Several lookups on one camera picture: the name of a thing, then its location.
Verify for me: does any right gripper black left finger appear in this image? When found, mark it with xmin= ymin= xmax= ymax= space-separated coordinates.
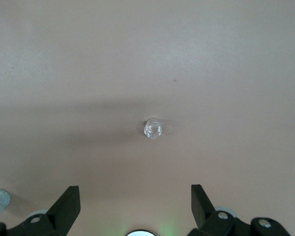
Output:
xmin=0 ymin=185 xmax=81 ymax=236

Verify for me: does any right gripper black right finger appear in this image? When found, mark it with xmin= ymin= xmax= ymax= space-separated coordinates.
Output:
xmin=189 ymin=184 xmax=293 ymax=236

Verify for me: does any clear glass measuring cup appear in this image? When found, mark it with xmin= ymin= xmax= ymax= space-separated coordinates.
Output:
xmin=143 ymin=118 xmax=162 ymax=141

